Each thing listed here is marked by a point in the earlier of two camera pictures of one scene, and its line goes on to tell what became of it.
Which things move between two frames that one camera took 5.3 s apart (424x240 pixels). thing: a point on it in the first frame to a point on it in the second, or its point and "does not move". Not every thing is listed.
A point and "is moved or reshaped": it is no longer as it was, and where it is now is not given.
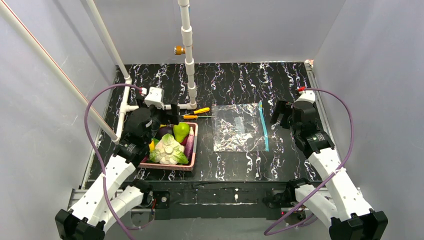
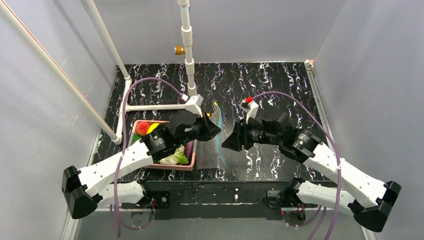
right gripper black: (288, 110) to (241, 135)
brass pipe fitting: (178, 50) does not move
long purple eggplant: (189, 146) does not move
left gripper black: (159, 112) to (204, 126)
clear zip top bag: (239, 127) is moved or reshaped
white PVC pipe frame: (20, 26) does not move
